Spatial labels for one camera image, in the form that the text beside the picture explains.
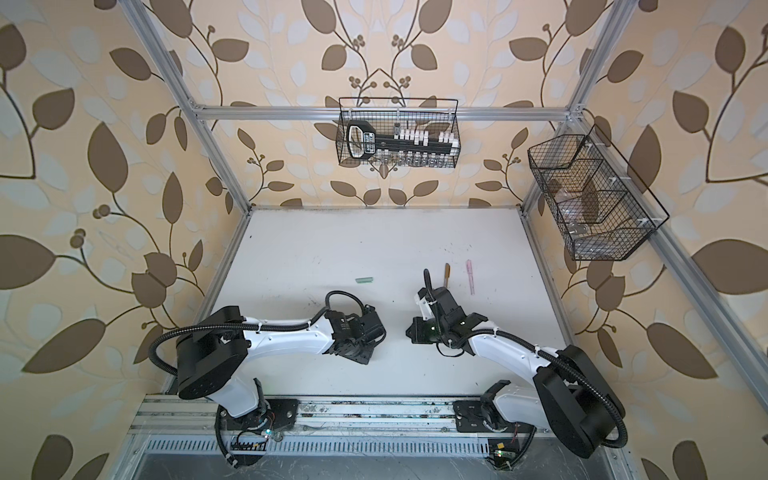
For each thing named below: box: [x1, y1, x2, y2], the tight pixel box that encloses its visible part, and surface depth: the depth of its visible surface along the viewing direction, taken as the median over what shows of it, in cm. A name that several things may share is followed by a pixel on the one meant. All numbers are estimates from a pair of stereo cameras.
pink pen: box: [466, 259, 475, 295], surface depth 104 cm
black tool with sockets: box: [347, 120, 454, 159], surface depth 85 cm
